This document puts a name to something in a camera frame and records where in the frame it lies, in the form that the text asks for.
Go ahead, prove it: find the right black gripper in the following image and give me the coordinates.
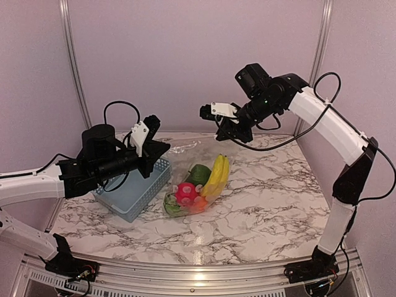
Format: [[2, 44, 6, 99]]
[[218, 93, 282, 142]]

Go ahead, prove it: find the yellow banana bunch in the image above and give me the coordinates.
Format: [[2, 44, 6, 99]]
[[200, 154, 230, 202]]

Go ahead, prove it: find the clear zip top bag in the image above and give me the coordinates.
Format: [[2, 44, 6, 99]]
[[163, 137, 238, 217]]

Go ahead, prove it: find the green bell pepper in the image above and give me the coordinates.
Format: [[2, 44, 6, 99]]
[[185, 164, 212, 186]]

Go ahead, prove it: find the red apple toy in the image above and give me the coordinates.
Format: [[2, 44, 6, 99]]
[[173, 183, 199, 207]]

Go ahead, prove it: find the green watermelon ball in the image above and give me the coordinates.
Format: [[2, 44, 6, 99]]
[[163, 193, 188, 217]]

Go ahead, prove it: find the grey perforated plastic basket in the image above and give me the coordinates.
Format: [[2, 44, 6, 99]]
[[92, 158, 171, 223]]

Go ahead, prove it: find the orange toy fruit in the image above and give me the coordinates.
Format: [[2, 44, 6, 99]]
[[192, 196, 208, 211]]

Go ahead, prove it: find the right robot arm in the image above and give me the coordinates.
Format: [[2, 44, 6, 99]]
[[210, 63, 377, 277]]

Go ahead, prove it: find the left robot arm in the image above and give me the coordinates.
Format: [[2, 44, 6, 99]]
[[1, 122, 170, 275]]

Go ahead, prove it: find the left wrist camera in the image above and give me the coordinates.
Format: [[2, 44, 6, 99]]
[[127, 114, 160, 157]]

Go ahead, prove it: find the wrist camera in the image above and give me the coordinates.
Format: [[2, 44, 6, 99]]
[[127, 114, 160, 157], [199, 102, 239, 124]]

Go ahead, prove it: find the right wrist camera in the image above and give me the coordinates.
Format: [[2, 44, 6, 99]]
[[199, 102, 239, 124]]

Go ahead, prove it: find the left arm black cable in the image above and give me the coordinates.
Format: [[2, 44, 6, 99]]
[[103, 100, 142, 192]]

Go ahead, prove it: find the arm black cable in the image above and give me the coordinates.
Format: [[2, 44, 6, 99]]
[[216, 72, 396, 205], [103, 100, 142, 192]]

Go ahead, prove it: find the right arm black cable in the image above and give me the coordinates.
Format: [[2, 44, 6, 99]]
[[216, 72, 396, 205]]

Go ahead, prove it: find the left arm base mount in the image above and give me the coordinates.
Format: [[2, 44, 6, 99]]
[[44, 234, 99, 282]]

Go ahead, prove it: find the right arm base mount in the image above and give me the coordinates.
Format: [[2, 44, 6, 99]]
[[283, 246, 339, 283]]

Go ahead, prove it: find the right aluminium frame post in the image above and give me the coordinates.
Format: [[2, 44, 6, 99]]
[[309, 0, 334, 85]]

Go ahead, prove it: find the aluminium frame post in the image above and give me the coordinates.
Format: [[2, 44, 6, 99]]
[[59, 0, 92, 129], [309, 0, 334, 85]]

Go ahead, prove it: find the left aluminium frame post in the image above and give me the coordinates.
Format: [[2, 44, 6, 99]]
[[59, 0, 92, 129]]

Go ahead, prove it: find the front aluminium frame rail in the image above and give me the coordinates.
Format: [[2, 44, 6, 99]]
[[10, 249, 372, 296]]

